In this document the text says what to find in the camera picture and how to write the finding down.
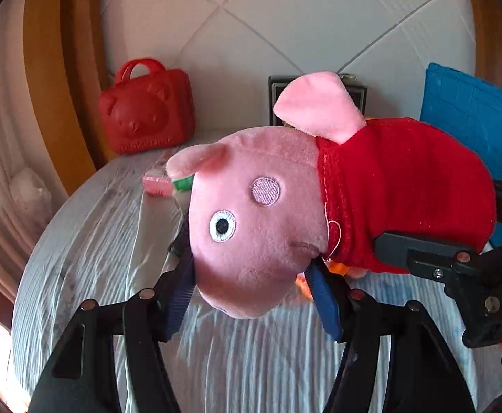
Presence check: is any sheer curtain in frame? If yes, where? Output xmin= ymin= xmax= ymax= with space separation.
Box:
xmin=0 ymin=9 xmax=62 ymax=310

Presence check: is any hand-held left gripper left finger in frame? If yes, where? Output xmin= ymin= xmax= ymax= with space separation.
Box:
xmin=29 ymin=252 xmax=197 ymax=413

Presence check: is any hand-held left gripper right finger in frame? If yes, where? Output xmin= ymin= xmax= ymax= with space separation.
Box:
xmin=305 ymin=262 xmax=477 ymax=413

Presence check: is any black box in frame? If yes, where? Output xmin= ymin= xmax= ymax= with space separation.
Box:
xmin=269 ymin=75 xmax=369 ymax=126

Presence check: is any blue storage bin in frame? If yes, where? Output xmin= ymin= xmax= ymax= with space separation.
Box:
xmin=420 ymin=62 xmax=502 ymax=248

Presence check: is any wooden wall frame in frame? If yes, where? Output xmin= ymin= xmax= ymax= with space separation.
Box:
xmin=23 ymin=0 xmax=502 ymax=199

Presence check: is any pink pig plush toy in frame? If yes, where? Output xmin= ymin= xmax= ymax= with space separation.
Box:
xmin=165 ymin=72 xmax=498 ymax=320

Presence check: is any small pink tissue pack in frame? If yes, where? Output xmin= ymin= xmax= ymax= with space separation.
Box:
xmin=142 ymin=170 xmax=178 ymax=199

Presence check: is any red bear toy suitcase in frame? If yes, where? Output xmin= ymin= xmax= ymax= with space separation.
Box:
xmin=99 ymin=58 xmax=196 ymax=154

